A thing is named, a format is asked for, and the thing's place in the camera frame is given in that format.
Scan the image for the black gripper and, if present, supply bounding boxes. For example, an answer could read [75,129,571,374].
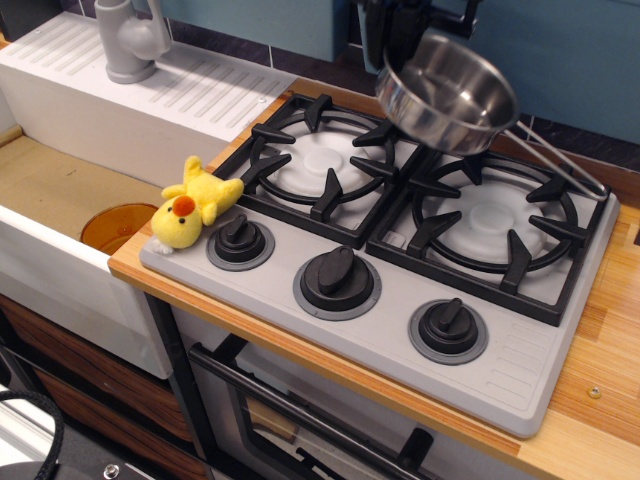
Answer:
[363,0,481,72]

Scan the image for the stainless steel pan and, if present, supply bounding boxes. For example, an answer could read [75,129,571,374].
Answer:
[376,33,608,202]

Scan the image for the black left stove knob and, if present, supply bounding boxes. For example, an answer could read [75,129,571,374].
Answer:
[206,214,275,272]

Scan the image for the black stove knob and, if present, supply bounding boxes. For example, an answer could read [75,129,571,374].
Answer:
[206,214,275,272]
[293,245,382,322]
[408,298,489,366]

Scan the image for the black middle stove knob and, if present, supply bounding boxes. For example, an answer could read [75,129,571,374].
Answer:
[293,245,382,322]

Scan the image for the grey toy stove top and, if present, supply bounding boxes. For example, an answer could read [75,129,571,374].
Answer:
[138,93,621,440]

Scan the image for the black right stove knob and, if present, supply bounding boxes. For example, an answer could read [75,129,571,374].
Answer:
[408,298,489,366]

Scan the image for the black left burner grate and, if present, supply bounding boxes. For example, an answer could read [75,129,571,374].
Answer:
[214,94,434,249]

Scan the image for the black burner grate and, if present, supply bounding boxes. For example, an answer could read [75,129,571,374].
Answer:
[366,147,618,327]
[214,94,434,249]

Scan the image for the black right burner grate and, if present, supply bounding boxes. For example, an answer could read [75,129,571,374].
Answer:
[366,147,618,327]

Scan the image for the grey toy faucet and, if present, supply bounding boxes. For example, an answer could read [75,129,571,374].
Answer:
[94,0,172,84]

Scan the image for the yellow stuffed duck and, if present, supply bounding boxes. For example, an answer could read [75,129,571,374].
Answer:
[151,156,244,255]

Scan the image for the white toy sink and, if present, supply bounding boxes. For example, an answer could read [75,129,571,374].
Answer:
[1,12,294,379]

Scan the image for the orange plastic bowl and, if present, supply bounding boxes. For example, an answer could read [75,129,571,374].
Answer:
[80,203,157,255]

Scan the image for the toy oven door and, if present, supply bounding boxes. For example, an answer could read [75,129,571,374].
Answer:
[187,335,516,479]

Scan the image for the wooden drawer front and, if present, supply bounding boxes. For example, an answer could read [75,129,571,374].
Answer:
[1,297,212,479]

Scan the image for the black braided cable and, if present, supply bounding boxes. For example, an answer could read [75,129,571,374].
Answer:
[0,389,66,480]

